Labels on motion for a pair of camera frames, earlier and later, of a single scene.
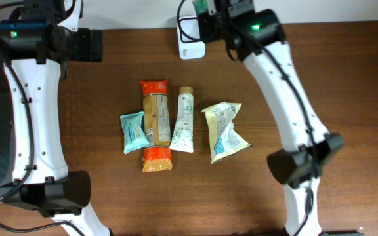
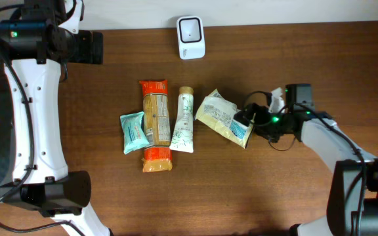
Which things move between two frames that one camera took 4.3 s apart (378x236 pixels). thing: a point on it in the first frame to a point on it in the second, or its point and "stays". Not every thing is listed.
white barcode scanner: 189,48 stays
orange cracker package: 157,155 stays
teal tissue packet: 134,134 stays
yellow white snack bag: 225,141 to 216,113
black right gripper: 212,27 to 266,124
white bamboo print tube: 183,137 stays
